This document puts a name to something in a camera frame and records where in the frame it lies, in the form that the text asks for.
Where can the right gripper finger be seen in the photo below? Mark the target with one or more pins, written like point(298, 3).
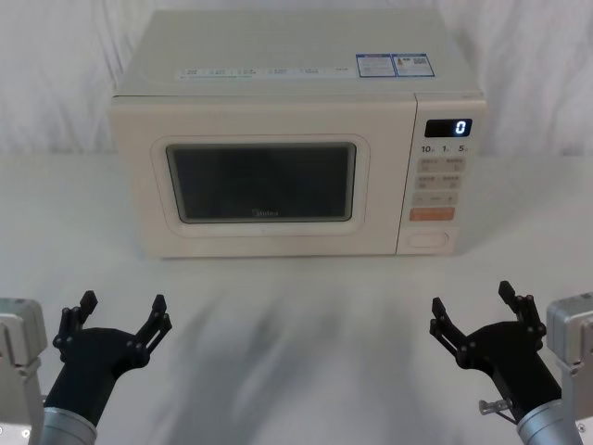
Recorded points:
point(526, 310)
point(447, 326)

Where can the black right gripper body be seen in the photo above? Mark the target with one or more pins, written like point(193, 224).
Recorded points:
point(514, 361)

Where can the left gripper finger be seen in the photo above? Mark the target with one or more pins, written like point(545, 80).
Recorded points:
point(69, 320)
point(155, 324)

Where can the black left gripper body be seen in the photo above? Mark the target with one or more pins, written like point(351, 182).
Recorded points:
point(90, 366)

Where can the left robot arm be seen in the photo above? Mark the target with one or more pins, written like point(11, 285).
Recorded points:
point(21, 352)

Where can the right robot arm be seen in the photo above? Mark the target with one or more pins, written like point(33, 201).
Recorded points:
point(567, 334)

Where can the white table cloth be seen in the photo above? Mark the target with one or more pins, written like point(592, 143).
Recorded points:
point(287, 334)

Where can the cream microwave oven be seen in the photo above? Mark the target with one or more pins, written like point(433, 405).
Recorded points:
point(259, 111)

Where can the white curtain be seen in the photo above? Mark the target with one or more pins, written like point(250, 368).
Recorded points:
point(60, 74)

